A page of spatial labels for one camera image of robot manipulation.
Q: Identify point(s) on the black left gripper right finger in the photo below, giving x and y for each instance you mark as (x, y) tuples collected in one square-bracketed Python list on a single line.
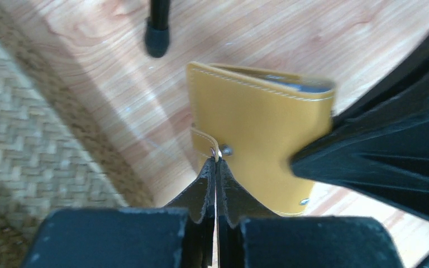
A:
[(250, 235)]

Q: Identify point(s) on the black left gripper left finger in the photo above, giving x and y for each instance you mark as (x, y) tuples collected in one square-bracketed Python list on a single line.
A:
[(179, 234)]

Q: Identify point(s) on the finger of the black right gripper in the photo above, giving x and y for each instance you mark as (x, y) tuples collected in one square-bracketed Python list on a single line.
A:
[(380, 145)]

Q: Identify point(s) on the yellow leather card holder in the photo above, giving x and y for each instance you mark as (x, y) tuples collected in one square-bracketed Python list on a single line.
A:
[(256, 120)]

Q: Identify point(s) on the woven straw divided tray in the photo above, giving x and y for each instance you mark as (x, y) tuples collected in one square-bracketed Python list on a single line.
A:
[(52, 152)]

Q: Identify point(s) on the black music stand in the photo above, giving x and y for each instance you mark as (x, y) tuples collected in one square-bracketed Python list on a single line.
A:
[(157, 34)]

